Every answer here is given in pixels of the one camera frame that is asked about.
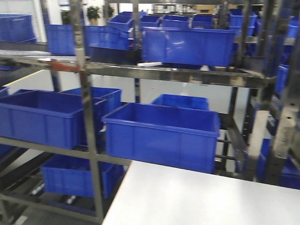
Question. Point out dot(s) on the large blue bin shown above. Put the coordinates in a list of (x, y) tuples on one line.
[(177, 137), (193, 46)]

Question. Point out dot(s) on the small blue bin back row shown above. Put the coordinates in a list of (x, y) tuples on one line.
[(150, 21)]

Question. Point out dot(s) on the white roller track strip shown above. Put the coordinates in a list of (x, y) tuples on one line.
[(150, 64)]

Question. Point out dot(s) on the large blue bin upper left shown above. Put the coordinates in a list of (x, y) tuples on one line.
[(193, 46)]

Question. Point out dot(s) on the blue bin behind lower left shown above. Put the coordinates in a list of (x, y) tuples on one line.
[(181, 101)]

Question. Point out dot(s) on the perforated steel rack right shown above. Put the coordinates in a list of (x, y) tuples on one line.
[(286, 139)]

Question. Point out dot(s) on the blue bin left shelf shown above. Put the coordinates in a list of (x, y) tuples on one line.
[(43, 117)]

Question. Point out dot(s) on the cardboard box background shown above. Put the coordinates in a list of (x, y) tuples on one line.
[(205, 9)]

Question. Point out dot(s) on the small blue bin back middle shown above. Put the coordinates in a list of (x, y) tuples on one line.
[(175, 21)]

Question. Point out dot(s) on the large blue bin lower left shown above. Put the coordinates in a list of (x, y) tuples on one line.
[(177, 137)]

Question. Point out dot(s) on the blue bin shelf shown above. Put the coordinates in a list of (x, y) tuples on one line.
[(43, 117), (68, 175)]

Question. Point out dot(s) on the stainless steel rack left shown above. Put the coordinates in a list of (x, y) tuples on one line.
[(239, 78)]

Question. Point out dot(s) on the blue bin bottom shelf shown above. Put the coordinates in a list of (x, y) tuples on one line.
[(68, 175)]

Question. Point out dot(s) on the small blue bin back right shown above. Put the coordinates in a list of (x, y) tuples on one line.
[(202, 21)]

